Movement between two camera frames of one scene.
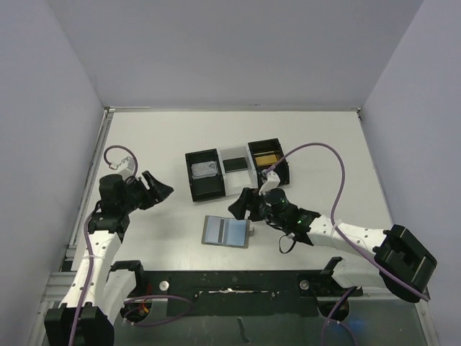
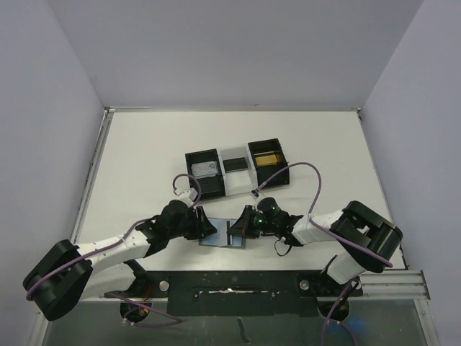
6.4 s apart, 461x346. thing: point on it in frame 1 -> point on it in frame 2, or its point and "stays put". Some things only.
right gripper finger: x=239 y=207 -> x=240 y=228
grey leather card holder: x=227 y=231 stays put
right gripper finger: x=256 y=214 -> x=256 y=233
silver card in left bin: x=204 y=169 stays put
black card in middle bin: x=235 y=164 stays put
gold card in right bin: x=264 y=160 stays put
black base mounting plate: x=244 y=293 stays put
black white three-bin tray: x=215 y=173 stays put
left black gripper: x=145 y=192 -> x=198 y=222
